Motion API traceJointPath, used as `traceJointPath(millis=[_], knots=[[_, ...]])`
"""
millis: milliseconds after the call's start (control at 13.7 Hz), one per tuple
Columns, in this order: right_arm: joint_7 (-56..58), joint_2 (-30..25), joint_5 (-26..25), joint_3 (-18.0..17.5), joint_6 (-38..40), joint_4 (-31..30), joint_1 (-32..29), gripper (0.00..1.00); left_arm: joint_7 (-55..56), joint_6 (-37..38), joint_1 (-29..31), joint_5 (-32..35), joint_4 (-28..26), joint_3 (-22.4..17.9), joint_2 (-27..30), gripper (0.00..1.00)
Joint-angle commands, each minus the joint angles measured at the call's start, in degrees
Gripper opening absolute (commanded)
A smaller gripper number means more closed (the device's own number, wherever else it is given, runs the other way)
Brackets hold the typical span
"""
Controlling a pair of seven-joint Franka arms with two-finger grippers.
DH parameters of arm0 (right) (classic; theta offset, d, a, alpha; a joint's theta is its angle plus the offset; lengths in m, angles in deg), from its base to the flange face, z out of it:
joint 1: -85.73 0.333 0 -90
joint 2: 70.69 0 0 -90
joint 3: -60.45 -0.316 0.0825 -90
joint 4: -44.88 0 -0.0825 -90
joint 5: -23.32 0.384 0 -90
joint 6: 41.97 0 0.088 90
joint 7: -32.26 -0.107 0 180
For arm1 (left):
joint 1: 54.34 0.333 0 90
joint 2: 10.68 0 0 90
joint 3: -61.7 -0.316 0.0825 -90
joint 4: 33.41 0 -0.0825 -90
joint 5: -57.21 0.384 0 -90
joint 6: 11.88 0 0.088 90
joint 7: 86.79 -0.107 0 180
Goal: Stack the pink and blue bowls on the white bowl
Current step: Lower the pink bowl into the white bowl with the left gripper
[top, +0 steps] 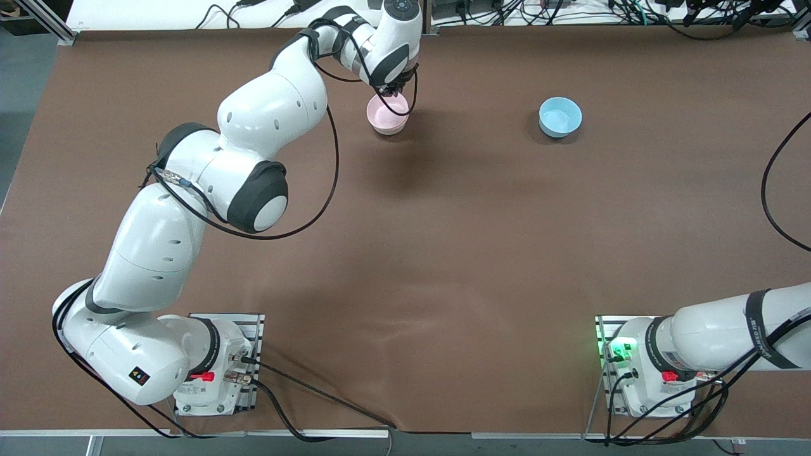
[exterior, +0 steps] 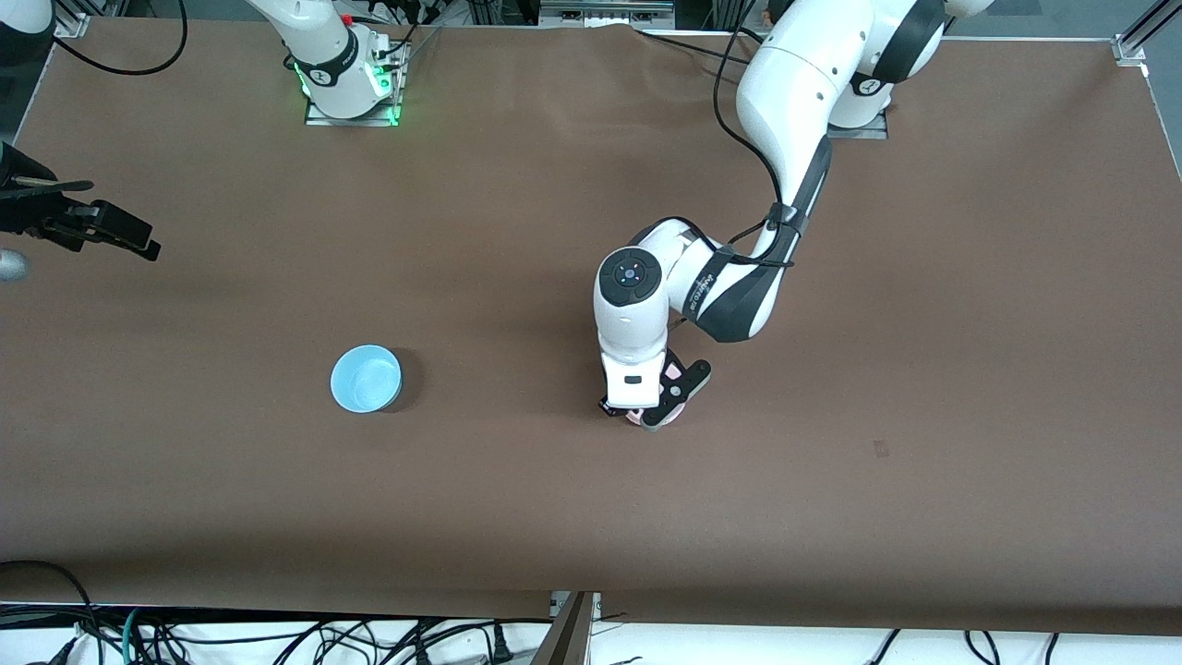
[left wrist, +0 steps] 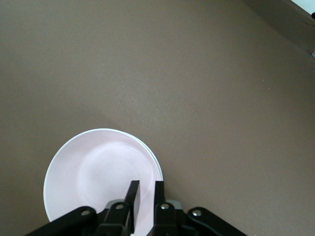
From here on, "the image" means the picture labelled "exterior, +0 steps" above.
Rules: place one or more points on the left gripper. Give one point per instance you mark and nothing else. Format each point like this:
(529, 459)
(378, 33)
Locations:
(607, 407)

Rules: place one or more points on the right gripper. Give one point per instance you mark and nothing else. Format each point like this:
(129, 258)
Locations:
(28, 211)

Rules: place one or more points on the pale pink bowl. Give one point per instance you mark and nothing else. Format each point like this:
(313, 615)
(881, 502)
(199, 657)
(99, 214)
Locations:
(633, 417)

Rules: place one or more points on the light blue bowl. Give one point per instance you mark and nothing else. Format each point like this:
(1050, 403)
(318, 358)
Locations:
(365, 380)

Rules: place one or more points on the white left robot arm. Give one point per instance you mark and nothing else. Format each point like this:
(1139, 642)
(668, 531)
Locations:
(803, 74)

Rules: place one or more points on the brown table cover sheet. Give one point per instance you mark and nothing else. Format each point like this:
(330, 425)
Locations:
(591, 517)

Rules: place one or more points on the aluminium profile leg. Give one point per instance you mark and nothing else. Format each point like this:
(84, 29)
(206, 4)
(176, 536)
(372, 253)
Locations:
(568, 637)

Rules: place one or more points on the black power plug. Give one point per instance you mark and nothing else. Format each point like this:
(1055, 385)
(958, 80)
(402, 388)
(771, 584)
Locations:
(500, 645)

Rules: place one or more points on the grey electronics box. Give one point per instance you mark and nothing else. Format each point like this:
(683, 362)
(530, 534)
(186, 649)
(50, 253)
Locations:
(605, 11)

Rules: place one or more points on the silver corner bracket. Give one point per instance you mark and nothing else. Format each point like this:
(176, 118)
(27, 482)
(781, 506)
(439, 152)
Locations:
(591, 605)

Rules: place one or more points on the aluminium frame corner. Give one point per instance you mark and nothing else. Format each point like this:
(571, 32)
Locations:
(1138, 32)
(72, 20)

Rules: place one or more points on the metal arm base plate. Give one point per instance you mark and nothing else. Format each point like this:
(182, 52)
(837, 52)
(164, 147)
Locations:
(859, 134)
(351, 121)

